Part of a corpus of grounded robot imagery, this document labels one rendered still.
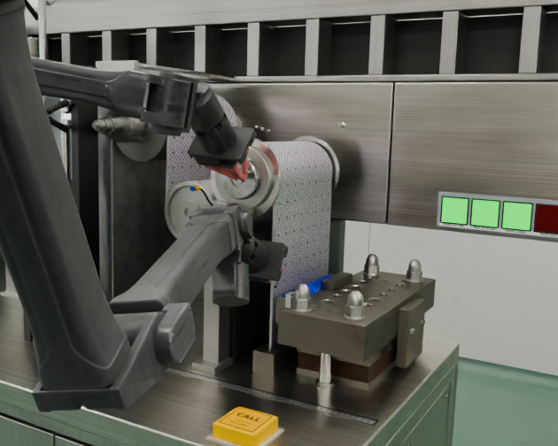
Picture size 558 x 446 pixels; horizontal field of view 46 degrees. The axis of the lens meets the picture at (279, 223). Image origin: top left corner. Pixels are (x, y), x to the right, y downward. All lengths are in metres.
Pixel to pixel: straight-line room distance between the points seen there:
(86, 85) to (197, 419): 0.51
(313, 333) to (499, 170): 0.50
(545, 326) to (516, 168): 2.53
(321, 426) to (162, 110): 0.52
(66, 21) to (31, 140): 1.49
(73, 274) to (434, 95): 0.99
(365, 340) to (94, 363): 0.62
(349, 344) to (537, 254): 2.71
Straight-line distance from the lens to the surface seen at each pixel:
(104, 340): 0.55
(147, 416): 1.06
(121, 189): 1.40
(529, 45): 1.35
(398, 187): 1.40
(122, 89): 0.93
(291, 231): 1.22
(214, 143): 1.03
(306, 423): 1.03
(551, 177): 1.33
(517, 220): 1.34
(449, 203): 1.36
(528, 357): 3.87
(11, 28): 0.47
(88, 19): 1.90
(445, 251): 3.83
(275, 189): 1.15
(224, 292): 0.98
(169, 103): 0.93
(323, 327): 1.10
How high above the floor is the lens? 1.35
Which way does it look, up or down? 9 degrees down
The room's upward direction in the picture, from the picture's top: 2 degrees clockwise
